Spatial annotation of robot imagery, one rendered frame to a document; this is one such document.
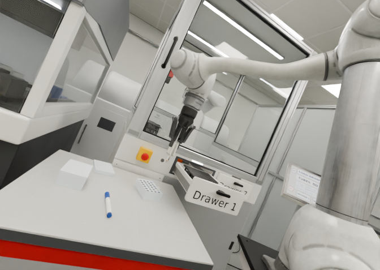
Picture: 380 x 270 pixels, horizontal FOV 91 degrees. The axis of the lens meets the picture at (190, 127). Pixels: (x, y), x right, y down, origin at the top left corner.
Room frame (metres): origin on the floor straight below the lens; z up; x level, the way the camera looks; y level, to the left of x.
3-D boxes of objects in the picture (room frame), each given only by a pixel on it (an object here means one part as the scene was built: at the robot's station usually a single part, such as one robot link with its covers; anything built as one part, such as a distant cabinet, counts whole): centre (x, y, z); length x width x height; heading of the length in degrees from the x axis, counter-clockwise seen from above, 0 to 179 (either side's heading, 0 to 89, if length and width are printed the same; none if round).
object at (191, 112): (0.87, 0.03, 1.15); 0.08 x 0.07 x 0.09; 126
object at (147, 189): (0.86, 0.06, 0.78); 0.12 x 0.08 x 0.04; 36
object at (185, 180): (1.07, -0.17, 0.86); 0.40 x 0.26 x 0.06; 19
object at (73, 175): (0.69, 0.32, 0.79); 0.13 x 0.09 x 0.05; 20
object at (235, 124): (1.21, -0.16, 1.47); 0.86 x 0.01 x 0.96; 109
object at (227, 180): (1.28, -0.43, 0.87); 0.29 x 0.02 x 0.11; 109
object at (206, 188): (0.87, -0.24, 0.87); 0.29 x 0.02 x 0.11; 109
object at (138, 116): (1.64, -0.01, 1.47); 1.02 x 0.95 x 1.04; 109
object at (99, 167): (0.91, 0.30, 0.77); 0.13 x 0.09 x 0.02; 32
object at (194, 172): (1.06, -0.18, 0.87); 0.22 x 0.18 x 0.06; 19
